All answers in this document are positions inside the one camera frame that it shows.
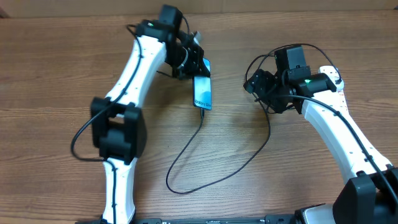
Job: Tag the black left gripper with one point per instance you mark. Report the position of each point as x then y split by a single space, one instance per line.
196 67

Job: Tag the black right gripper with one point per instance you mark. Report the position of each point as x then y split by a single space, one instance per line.
258 86

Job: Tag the blue Galaxy smartphone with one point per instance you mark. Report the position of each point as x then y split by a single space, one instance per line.
202 97

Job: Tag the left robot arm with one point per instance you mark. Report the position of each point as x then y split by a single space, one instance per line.
118 125

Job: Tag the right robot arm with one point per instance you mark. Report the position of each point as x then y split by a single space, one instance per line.
369 194

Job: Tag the white charger plug adapter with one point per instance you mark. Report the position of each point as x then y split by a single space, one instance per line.
339 83

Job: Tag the white power strip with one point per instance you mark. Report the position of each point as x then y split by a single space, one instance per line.
336 99

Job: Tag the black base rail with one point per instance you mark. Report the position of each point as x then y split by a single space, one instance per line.
199 221

